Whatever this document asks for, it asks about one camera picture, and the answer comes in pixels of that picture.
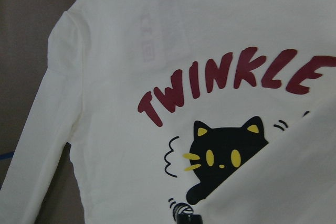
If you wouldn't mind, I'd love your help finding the cream long-sleeve cat shirt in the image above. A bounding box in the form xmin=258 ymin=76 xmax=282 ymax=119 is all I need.
xmin=1 ymin=0 xmax=335 ymax=223

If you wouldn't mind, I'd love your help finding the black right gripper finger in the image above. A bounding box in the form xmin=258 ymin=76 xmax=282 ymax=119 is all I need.
xmin=176 ymin=211 xmax=203 ymax=224

